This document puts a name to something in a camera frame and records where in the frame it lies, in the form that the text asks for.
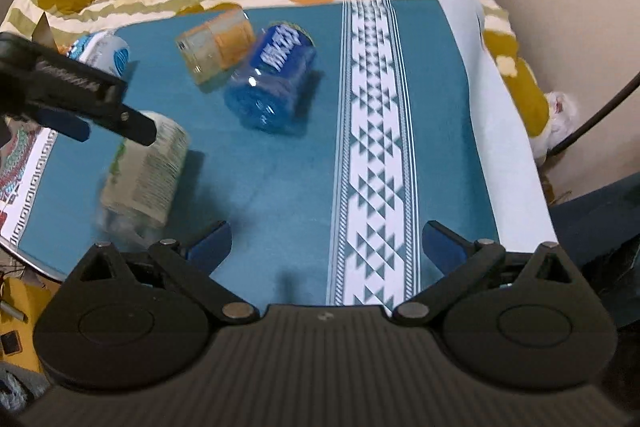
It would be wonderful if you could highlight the green dotted white cup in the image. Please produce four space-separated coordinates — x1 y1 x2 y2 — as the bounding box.
99 110 190 247

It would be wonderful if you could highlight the pale grey plastic cup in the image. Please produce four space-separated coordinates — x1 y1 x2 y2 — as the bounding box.
66 30 130 79

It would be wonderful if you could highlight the orange labelled clear cup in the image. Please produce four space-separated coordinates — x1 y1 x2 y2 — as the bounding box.
175 9 256 84

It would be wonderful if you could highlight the blue transparent cup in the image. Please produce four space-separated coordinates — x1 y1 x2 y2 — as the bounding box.
224 22 317 133

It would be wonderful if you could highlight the white paper sheet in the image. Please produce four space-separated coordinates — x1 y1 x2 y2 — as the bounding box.
438 0 556 253

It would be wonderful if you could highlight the teal patterned cloth mat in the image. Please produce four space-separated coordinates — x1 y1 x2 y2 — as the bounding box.
0 0 501 308

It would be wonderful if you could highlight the black cable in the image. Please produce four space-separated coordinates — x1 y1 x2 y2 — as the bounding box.
549 70 640 156

